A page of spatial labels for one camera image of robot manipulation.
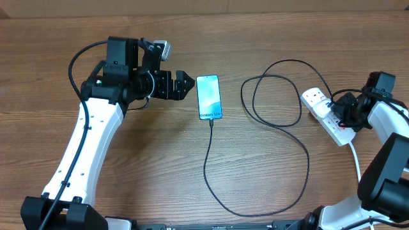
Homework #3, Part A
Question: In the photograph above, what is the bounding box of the Samsung Galaxy smartphone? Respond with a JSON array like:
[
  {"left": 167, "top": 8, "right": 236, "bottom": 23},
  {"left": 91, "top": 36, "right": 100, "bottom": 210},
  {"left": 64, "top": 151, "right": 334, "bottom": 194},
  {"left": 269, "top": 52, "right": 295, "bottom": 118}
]
[{"left": 196, "top": 75, "right": 222, "bottom": 120}]

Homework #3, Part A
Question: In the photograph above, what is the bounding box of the black USB charging cable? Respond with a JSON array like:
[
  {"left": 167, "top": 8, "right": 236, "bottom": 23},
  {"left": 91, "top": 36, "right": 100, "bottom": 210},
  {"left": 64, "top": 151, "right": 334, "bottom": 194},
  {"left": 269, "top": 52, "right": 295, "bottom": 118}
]
[{"left": 203, "top": 59, "right": 335, "bottom": 219}]

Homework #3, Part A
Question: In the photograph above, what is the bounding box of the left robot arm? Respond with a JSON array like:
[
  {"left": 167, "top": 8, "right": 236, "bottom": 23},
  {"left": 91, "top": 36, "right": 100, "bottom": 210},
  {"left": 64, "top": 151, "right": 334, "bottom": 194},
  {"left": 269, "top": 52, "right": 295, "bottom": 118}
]
[{"left": 20, "top": 36, "right": 195, "bottom": 229}]

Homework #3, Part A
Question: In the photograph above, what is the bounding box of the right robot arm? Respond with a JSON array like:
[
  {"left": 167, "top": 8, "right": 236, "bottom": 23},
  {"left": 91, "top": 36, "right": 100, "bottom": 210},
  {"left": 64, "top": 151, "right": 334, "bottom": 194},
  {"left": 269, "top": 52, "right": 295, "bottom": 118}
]
[{"left": 291, "top": 72, "right": 408, "bottom": 229}]

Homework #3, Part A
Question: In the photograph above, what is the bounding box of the white USB charger plug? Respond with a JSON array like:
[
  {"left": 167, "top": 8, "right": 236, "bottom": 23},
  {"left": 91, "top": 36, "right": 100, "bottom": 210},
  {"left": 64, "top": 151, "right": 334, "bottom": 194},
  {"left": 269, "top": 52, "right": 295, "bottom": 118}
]
[{"left": 313, "top": 98, "right": 332, "bottom": 119}]

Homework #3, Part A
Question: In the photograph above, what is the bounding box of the white power strip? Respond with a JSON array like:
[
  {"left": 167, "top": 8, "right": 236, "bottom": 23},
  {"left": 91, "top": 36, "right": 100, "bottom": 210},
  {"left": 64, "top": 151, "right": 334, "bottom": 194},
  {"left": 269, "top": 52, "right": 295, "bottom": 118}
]
[{"left": 301, "top": 88, "right": 355, "bottom": 146}]

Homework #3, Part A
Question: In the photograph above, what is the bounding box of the white power strip cord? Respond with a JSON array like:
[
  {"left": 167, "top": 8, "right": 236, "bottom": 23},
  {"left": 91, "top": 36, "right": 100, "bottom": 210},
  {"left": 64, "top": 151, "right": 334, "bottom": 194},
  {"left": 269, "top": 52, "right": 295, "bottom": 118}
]
[{"left": 348, "top": 142, "right": 374, "bottom": 230}]

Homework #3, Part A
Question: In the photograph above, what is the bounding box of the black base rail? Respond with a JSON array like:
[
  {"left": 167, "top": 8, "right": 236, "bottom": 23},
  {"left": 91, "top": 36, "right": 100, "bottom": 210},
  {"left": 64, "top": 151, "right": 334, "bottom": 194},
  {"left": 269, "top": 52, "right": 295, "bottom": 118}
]
[{"left": 105, "top": 218, "right": 307, "bottom": 230}]

